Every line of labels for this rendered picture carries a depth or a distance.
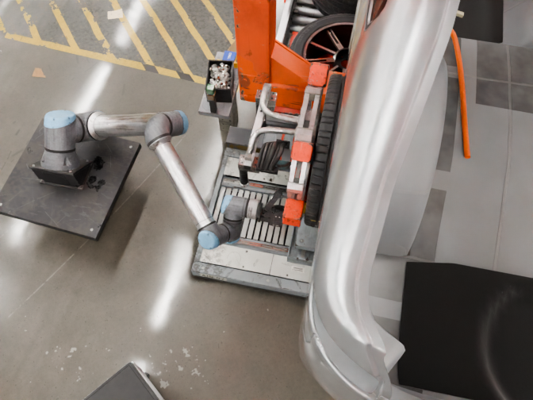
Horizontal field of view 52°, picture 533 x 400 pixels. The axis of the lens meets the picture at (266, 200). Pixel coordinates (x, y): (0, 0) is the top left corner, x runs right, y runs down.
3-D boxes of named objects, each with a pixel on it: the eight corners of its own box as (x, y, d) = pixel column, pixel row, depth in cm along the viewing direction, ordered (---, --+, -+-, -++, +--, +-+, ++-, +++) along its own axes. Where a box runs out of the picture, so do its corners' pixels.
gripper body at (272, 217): (284, 222, 254) (258, 217, 255) (286, 205, 251) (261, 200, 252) (281, 228, 246) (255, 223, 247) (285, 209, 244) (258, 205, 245)
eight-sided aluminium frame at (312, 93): (298, 230, 250) (305, 171, 201) (284, 228, 250) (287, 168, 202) (317, 132, 274) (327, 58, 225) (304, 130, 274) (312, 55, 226)
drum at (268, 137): (308, 171, 240) (311, 154, 228) (261, 163, 242) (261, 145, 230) (314, 144, 247) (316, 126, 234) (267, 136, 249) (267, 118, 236)
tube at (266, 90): (301, 128, 227) (302, 113, 217) (255, 120, 229) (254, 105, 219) (308, 94, 235) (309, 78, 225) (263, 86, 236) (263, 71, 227)
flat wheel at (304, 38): (408, 124, 313) (419, 98, 292) (294, 133, 310) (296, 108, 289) (386, 36, 342) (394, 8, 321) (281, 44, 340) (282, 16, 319)
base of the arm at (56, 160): (33, 167, 277) (32, 148, 273) (51, 156, 295) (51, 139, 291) (70, 172, 276) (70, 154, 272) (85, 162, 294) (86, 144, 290)
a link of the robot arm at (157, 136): (143, 111, 241) (218, 245, 236) (163, 108, 251) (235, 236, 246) (129, 125, 248) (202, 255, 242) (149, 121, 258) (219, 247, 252)
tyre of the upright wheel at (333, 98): (393, 48, 227) (365, 151, 281) (335, 39, 229) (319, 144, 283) (379, 170, 189) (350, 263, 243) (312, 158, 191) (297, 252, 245)
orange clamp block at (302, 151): (311, 161, 211) (310, 163, 202) (291, 158, 212) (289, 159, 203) (314, 143, 210) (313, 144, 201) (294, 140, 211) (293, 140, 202)
